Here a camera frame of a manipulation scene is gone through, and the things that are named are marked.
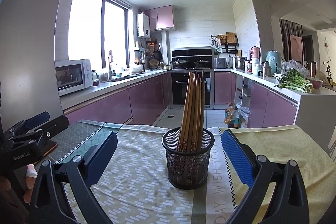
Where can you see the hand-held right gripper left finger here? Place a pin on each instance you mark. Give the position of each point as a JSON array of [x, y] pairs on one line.
[[103, 150]]

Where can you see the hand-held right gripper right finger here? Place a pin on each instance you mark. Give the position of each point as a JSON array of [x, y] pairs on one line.
[[236, 158]]

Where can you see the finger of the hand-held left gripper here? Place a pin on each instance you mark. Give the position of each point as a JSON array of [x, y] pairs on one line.
[[56, 124], [36, 119]]

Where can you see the black mesh utensil holder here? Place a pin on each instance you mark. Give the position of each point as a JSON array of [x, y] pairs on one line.
[[187, 171]]

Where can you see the bundle of wooden chopsticks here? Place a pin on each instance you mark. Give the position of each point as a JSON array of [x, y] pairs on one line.
[[193, 108]]

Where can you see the person's left hand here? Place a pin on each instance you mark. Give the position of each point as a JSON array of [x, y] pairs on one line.
[[29, 187]]

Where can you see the dark smartphone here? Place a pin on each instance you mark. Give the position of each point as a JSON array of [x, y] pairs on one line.
[[50, 146]]

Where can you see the dark cooking oil bottle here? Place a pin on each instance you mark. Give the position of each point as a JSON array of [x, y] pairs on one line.
[[234, 119]]

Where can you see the white kitchen countertop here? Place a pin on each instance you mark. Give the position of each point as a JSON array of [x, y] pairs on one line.
[[312, 113], [86, 92]]

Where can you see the yellow cooking oil bottle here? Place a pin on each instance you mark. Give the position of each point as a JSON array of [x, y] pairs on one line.
[[229, 115]]

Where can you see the patterned tablecloth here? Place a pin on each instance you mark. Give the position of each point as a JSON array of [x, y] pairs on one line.
[[147, 161]]

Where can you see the pink base cabinets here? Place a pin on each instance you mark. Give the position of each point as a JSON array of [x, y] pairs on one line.
[[118, 103], [273, 108]]

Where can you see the white microwave oven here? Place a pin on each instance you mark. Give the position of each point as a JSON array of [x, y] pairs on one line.
[[73, 77]]

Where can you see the kitchen sink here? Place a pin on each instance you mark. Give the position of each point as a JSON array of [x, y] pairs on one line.
[[123, 79]]

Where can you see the steel sink faucet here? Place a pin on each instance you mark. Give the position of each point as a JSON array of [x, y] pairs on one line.
[[110, 66]]

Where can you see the black integrated stove with oven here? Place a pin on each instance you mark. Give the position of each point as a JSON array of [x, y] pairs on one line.
[[179, 92]]

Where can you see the white bowl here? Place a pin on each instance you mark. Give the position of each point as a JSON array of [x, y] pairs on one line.
[[137, 69]]

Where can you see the grey refrigerator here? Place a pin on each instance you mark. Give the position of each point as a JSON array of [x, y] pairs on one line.
[[31, 29]]

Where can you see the white ceramic jar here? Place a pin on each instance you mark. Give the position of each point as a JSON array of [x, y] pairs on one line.
[[256, 68]]

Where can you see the dark thermos flask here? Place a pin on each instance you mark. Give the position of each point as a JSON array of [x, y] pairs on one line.
[[266, 69]]

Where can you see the steel steamer pot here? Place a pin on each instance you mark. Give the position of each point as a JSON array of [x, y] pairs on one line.
[[240, 63]]

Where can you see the silver box appliance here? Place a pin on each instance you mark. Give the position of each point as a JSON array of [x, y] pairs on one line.
[[220, 63]]

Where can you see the bunch of green vegetables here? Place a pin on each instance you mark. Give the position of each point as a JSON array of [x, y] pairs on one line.
[[294, 81]]

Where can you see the bamboo basket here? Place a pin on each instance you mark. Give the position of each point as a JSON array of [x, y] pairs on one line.
[[154, 64]]

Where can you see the black lidded pot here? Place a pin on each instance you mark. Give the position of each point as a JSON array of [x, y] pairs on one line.
[[202, 63], [181, 62]]

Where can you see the kitchen window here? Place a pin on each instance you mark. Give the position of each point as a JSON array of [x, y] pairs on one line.
[[86, 24]]

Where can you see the green round appliance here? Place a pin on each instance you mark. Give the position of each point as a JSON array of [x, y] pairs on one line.
[[274, 60]]

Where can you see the pink kettle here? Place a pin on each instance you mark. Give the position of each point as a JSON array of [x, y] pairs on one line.
[[255, 52]]

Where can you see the clear plastic bag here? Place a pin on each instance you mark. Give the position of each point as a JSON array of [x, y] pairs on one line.
[[294, 66]]

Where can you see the dark hanging frying pan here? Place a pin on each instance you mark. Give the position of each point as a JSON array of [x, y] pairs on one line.
[[157, 55]]

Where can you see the pink bowl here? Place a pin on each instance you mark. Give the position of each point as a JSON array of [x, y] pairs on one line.
[[316, 83]]

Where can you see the dark steel tumbler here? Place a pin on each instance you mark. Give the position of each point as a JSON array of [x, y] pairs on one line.
[[312, 69]]

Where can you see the wooden cutting board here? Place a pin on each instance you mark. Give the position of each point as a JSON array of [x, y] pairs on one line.
[[231, 37]]

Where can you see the black wall rack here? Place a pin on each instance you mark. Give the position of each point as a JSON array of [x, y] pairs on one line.
[[231, 49]]

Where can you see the pink wall picture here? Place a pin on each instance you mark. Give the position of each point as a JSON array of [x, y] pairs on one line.
[[296, 47]]

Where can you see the white wall water heater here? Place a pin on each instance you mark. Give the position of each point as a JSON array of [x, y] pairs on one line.
[[143, 26]]

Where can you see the pink wall cabinet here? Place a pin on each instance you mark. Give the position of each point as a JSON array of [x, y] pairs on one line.
[[162, 18]]

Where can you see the round wall clock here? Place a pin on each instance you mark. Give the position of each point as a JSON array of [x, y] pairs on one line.
[[326, 44]]

